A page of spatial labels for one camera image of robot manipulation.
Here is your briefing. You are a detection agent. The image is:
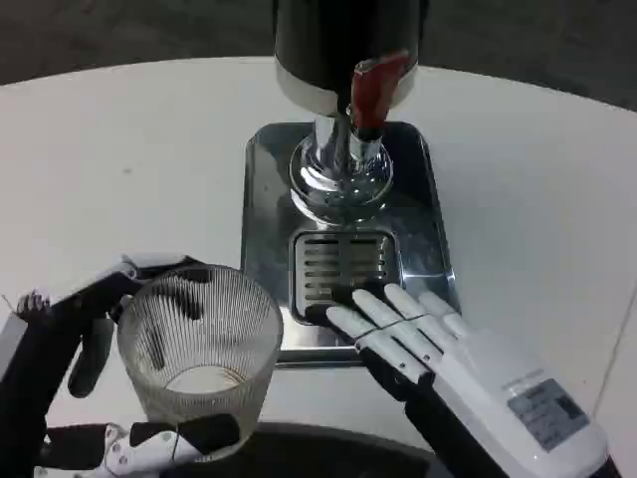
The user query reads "black steel drink dispenser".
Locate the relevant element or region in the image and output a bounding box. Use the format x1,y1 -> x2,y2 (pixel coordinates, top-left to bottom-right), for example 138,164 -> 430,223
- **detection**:
272,0 -> 426,227

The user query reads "clear ribbed glass cup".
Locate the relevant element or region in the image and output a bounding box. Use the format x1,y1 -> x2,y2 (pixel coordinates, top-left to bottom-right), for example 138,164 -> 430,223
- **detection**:
115,264 -> 286,434

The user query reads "steel drip tray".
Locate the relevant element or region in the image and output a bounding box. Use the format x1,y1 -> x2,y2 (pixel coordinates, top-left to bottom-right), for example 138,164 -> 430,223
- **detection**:
239,120 -> 462,368

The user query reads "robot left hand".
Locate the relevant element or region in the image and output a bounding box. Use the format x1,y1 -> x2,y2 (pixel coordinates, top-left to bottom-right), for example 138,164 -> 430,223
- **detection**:
0,251 -> 244,478

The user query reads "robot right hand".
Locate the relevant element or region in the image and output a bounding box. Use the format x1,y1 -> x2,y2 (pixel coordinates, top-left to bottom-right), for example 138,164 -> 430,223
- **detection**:
304,282 -> 613,478

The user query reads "slotted steel drip grid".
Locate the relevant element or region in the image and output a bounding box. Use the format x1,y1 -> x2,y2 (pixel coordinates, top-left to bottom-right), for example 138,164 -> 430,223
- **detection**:
288,229 -> 404,326

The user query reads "red tap handle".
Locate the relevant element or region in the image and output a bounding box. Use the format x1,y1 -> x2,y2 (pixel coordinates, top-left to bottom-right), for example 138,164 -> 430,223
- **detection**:
347,49 -> 413,142

